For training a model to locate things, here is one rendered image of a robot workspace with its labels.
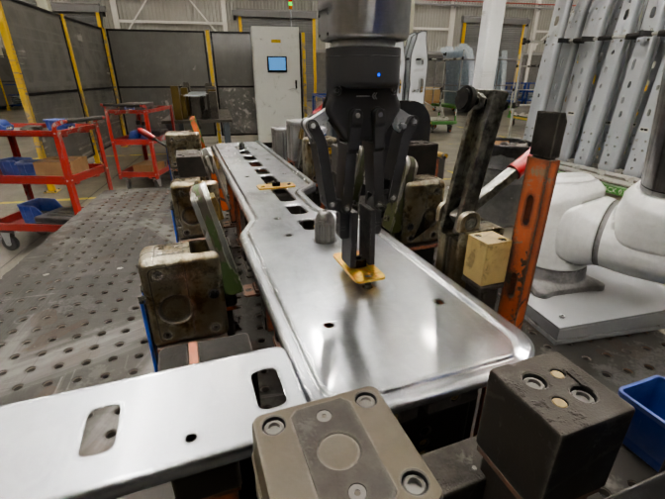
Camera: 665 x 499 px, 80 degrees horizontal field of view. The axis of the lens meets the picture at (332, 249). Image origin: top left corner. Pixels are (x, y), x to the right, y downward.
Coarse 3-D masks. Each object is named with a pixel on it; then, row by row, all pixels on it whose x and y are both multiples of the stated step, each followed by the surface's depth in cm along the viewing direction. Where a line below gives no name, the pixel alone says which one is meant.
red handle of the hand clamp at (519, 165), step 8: (528, 152) 51; (520, 160) 51; (512, 168) 51; (520, 168) 51; (504, 176) 51; (512, 176) 51; (520, 176) 51; (488, 184) 52; (496, 184) 51; (504, 184) 51; (488, 192) 51; (496, 192) 51; (480, 200) 51; (488, 200) 51; (456, 208) 52
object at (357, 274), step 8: (336, 256) 51; (360, 256) 49; (344, 264) 49; (360, 264) 48; (352, 272) 47; (360, 272) 47; (368, 272) 47; (376, 272) 47; (360, 280) 45; (368, 280) 45; (376, 280) 46
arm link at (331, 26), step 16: (320, 0) 37; (336, 0) 35; (352, 0) 34; (368, 0) 34; (384, 0) 34; (400, 0) 35; (320, 16) 38; (336, 16) 35; (352, 16) 35; (368, 16) 35; (384, 16) 35; (400, 16) 36; (320, 32) 39; (336, 32) 36; (352, 32) 35; (368, 32) 35; (384, 32) 35; (400, 32) 36
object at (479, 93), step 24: (456, 96) 46; (480, 96) 45; (504, 96) 45; (480, 120) 48; (480, 144) 46; (456, 168) 50; (480, 168) 48; (456, 192) 51; (480, 192) 49; (456, 216) 50
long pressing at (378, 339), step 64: (256, 192) 85; (256, 256) 56; (320, 256) 55; (384, 256) 55; (320, 320) 41; (384, 320) 41; (448, 320) 41; (320, 384) 32; (384, 384) 32; (448, 384) 33
